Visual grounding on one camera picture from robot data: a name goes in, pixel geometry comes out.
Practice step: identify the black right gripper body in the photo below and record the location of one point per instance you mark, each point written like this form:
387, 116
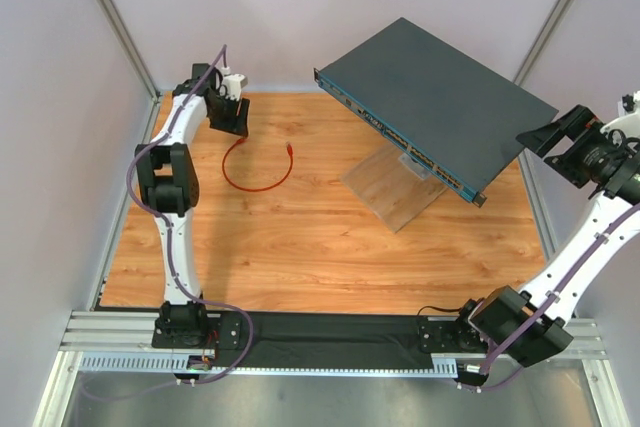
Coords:
564, 145

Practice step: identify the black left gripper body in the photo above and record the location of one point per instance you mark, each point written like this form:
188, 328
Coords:
228, 113

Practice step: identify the dark blue network switch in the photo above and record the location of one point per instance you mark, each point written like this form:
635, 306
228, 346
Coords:
452, 115

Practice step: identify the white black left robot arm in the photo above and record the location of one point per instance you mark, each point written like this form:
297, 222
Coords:
169, 190

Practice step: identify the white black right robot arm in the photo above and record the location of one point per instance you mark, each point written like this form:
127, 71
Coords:
529, 324

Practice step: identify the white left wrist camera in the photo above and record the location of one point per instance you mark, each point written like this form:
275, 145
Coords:
231, 84

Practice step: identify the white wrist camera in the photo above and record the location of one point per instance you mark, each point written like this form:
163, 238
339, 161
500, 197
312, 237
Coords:
231, 84
628, 121

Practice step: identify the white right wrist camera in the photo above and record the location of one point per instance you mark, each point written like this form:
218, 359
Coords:
628, 121

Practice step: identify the wooden switch stand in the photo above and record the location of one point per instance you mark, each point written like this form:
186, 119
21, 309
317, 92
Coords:
392, 186

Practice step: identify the left aluminium frame post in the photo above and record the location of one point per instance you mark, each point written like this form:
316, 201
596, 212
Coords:
120, 30

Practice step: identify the aluminium frame post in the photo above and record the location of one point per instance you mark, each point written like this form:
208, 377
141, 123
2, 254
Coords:
120, 30
549, 26

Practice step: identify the right aluminium frame post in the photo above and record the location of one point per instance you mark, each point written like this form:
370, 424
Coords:
549, 26

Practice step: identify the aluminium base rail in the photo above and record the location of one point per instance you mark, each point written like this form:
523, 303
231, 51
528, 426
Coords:
118, 341

